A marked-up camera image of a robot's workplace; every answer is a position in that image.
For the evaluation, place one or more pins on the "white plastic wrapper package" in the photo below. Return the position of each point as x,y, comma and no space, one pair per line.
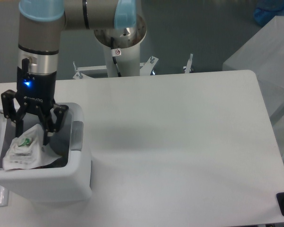
28,151

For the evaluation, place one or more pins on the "white plastic trash can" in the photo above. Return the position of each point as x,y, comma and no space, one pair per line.
67,178

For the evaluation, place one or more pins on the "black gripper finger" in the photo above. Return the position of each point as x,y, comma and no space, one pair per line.
52,117
10,112

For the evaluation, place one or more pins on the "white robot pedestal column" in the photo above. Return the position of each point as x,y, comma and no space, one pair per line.
124,44

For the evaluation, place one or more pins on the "white pedestal base frame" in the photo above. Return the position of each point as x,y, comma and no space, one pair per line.
145,69

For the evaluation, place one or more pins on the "blue bag top right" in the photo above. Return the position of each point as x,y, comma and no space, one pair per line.
266,10

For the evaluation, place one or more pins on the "translucent white box right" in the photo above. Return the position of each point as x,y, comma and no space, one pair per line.
264,55

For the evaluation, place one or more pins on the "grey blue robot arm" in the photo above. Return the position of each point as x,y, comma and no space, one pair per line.
40,25

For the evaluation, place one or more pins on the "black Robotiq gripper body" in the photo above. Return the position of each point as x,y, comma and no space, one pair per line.
35,93

